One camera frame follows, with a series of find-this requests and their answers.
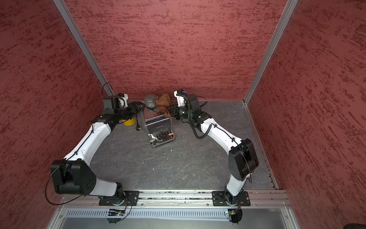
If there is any left corner aluminium profile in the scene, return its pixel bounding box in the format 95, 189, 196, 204
53, 0, 115, 95

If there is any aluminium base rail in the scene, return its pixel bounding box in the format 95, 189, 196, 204
45, 188, 292, 221

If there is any right corner aluminium profile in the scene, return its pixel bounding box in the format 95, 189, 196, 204
242, 0, 299, 105

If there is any corner aluminium profile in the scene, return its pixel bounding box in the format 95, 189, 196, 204
53, 0, 115, 95
242, 0, 299, 105

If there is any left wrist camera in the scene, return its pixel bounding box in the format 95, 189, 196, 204
103, 93, 128, 111

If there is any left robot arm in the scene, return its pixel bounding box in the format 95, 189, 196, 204
49, 96, 145, 206

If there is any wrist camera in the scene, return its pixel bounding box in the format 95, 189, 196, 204
103, 93, 128, 111
174, 89, 200, 111

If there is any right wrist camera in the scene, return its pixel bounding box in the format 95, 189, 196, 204
174, 89, 200, 111

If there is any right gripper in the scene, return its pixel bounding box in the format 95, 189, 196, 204
165, 104, 193, 119

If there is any black power cord with plug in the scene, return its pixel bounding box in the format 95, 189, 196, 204
132, 101, 149, 132

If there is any silver coffee machine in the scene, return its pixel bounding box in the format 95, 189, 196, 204
138, 94, 175, 148

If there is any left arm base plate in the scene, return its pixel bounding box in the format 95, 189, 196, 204
98, 190, 140, 207

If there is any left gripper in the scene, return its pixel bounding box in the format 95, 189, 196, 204
115, 101, 146, 120

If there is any brown cloth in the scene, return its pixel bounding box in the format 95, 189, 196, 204
154, 92, 172, 118

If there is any yellow metal pen bucket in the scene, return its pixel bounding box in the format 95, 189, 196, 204
121, 117, 136, 126

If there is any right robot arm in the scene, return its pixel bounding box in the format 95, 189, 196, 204
169, 104, 259, 206

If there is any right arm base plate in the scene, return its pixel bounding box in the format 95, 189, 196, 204
212, 191, 251, 207

